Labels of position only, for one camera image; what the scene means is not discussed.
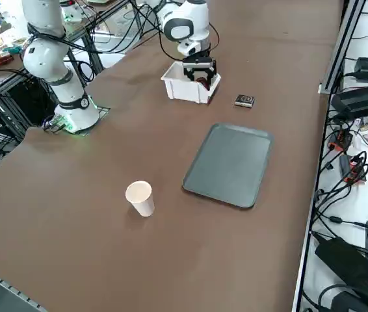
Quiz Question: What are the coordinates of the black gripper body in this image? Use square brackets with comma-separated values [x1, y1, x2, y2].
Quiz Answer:
[182, 55, 217, 70]

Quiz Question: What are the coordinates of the white plastic box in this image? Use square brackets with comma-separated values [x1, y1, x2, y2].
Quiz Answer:
[161, 61, 221, 105]

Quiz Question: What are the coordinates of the small black printed box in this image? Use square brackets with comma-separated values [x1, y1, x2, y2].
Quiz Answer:
[234, 94, 256, 108]

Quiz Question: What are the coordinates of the gray tray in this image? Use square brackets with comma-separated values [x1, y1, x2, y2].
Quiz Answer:
[181, 122, 274, 209]

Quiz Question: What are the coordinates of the white paper cup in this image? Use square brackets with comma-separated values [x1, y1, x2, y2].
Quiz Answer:
[125, 180, 155, 218]

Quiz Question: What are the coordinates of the orange and black connector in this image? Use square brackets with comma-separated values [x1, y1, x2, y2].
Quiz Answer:
[339, 154, 368, 185]
[329, 128, 354, 152]

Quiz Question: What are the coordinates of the large black power brick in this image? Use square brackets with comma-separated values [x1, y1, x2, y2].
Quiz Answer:
[330, 83, 368, 120]

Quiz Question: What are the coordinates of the black padded bag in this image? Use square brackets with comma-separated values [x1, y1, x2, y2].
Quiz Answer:
[313, 236, 368, 312]

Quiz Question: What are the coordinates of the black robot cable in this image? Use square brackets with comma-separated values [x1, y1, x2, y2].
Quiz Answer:
[157, 6, 185, 62]

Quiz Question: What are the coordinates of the aluminium profile post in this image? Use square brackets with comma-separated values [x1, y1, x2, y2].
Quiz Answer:
[319, 0, 367, 96]

